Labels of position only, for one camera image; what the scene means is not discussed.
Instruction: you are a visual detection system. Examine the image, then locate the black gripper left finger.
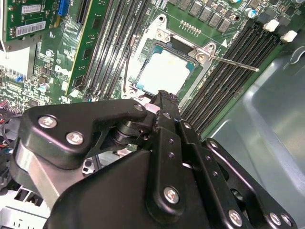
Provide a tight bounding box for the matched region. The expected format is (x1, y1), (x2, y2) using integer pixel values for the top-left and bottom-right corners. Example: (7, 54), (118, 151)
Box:
(9, 90), (189, 216)

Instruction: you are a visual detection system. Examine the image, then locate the silver square CPU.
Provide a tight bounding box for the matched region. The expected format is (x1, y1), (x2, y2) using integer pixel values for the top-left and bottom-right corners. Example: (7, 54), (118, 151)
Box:
(133, 44), (198, 96)

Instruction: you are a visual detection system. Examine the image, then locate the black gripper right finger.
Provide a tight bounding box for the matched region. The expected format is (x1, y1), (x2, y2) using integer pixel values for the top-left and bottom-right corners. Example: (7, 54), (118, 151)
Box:
(166, 93), (300, 229)

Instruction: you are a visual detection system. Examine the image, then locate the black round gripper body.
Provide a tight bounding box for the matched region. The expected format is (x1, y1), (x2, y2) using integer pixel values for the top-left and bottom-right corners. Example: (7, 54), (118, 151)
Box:
(44, 150), (215, 229)

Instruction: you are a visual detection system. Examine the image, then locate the metal socket cover frame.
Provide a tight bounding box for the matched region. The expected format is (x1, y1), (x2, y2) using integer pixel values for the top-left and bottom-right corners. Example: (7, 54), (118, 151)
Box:
(82, 143), (138, 176)

